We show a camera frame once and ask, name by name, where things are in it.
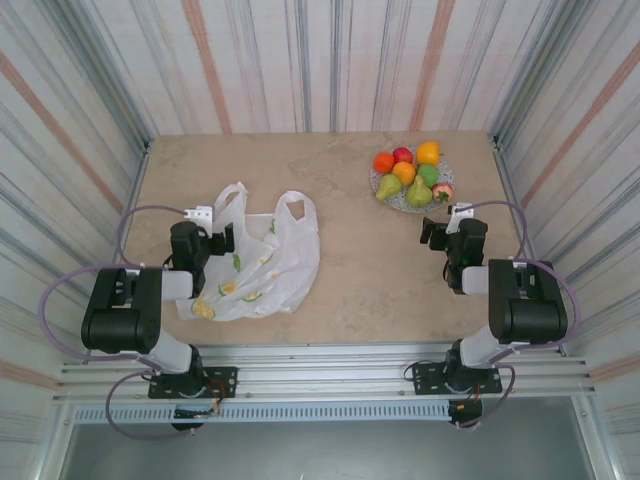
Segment green apple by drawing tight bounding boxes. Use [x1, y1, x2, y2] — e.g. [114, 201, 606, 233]
[416, 163, 441, 189]

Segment white printed plastic bag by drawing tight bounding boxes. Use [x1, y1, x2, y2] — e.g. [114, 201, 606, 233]
[174, 182, 321, 323]

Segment green pear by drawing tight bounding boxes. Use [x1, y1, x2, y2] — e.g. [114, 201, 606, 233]
[405, 174, 434, 207]
[375, 174, 404, 202]

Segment speckled round plate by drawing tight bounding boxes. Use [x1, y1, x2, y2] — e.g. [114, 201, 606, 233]
[368, 162, 457, 214]

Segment orange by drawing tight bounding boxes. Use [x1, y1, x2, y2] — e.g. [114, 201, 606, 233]
[391, 162, 418, 186]

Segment yellow-orange round fruit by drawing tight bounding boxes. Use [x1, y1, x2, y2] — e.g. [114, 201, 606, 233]
[416, 141, 443, 167]

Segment black connector box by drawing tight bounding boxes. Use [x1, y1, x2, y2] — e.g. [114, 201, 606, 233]
[448, 399, 484, 431]
[171, 407, 207, 433]

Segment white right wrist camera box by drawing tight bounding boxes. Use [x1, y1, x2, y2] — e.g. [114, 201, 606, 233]
[446, 202, 475, 235]

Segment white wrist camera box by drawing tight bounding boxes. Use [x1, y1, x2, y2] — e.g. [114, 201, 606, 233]
[446, 202, 475, 235]
[183, 204, 216, 223]

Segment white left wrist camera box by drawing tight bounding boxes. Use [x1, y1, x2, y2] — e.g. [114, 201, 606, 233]
[183, 204, 216, 223]

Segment aluminium side rail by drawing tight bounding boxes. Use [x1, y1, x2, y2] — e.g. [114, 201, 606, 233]
[489, 132, 567, 357]
[82, 139, 153, 364]

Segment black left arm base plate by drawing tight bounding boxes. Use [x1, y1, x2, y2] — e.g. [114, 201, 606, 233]
[147, 366, 239, 400]

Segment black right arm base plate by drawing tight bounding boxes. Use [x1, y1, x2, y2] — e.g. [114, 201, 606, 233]
[410, 362, 503, 397]

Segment aluminium mounting rail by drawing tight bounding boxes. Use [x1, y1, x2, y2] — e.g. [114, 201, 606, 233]
[52, 341, 597, 407]

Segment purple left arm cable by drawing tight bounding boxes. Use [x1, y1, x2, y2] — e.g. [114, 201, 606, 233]
[39, 203, 197, 442]

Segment grey slotted cable duct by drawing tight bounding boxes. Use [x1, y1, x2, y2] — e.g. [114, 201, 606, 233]
[72, 402, 452, 426]

